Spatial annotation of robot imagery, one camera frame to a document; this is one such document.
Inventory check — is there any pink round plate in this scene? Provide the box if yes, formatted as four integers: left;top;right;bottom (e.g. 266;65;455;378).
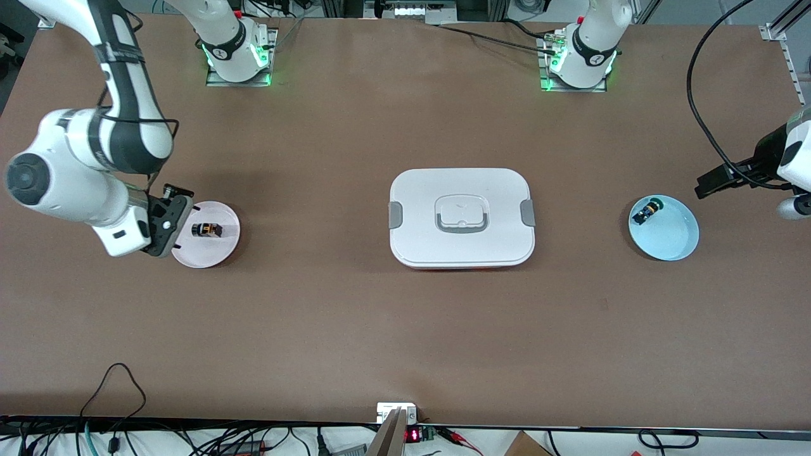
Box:
171;201;242;269

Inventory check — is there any light blue round plate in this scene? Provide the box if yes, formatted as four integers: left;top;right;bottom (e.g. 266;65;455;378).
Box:
628;194;700;262

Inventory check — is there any white lidded container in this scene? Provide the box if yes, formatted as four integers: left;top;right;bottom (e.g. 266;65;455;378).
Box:
388;168;537;272

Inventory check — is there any grey device with lights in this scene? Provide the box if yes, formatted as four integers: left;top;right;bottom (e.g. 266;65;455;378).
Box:
364;0;458;25

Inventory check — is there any brown cardboard piece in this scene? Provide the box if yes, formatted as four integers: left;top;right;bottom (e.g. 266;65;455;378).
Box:
503;431;553;456

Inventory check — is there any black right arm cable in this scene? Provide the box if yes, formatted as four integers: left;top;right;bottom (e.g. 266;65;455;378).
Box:
94;82;182;198

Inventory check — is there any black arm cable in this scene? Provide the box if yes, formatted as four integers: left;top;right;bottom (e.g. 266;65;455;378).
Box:
686;0;794;191
94;82;182;198

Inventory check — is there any green and black switch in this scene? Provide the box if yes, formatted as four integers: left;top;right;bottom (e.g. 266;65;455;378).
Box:
631;198;664;227

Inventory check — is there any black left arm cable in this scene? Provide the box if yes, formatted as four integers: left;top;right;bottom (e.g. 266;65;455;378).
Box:
686;0;794;191

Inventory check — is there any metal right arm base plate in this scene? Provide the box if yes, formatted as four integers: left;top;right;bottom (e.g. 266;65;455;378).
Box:
205;28;279;88

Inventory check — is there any aluminium frame profile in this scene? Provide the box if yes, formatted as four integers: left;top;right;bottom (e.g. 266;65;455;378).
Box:
759;0;811;105

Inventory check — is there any black looped cable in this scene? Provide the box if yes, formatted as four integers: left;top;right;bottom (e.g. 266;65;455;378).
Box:
79;362;148;424

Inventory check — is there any black coiled cable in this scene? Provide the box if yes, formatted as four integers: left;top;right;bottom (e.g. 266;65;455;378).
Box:
637;429;701;451

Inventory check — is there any black cable on table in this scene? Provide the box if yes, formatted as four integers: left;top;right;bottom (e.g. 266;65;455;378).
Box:
436;18;559;55

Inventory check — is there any grey camera mount beam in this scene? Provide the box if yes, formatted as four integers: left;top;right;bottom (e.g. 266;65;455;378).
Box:
367;402;419;456

